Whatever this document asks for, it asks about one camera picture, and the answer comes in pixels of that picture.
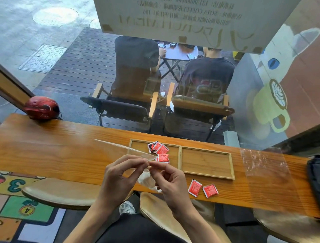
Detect person's right hand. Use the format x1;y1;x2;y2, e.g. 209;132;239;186
149;161;194;221

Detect person's left hand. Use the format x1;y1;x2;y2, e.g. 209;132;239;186
100;154;151;206

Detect clear plastic bag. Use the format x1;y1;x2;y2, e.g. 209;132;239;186
94;138;163;194

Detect person's right forearm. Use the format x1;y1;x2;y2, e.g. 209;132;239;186
175;206;222;243

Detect person's left forearm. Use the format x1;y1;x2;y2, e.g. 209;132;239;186
64;199;119;243

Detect person's white shoe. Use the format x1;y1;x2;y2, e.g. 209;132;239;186
119;201;136;215

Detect wooden stool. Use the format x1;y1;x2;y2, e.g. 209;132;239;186
21;177;134;210
139;192;232;243
253;208;320;243

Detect wooden two-compartment tray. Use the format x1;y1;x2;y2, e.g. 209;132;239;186
127;138;236;180

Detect person's black trousers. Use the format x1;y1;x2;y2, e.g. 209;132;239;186
96;212;188;243

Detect black folding chair wooden arms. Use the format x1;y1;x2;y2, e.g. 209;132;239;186
80;83;160;134
164;83;236;143

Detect grey box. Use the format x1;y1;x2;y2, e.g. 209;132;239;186
223;130;241;148

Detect red helmet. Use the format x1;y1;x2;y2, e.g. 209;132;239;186
24;96;62;121

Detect clear plastic sheet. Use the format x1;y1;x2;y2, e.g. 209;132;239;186
240;148;312;216

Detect colourful number floor mat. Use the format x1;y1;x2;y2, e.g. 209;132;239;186
0;171;67;243

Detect folding outdoor table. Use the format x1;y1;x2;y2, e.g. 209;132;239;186
157;42;200;83

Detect white paper window poster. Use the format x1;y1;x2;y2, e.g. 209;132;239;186
93;0;302;54

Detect black bag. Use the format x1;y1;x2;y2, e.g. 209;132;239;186
306;155;320;209

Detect wooden window frame bar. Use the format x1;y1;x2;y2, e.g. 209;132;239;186
0;64;36;113

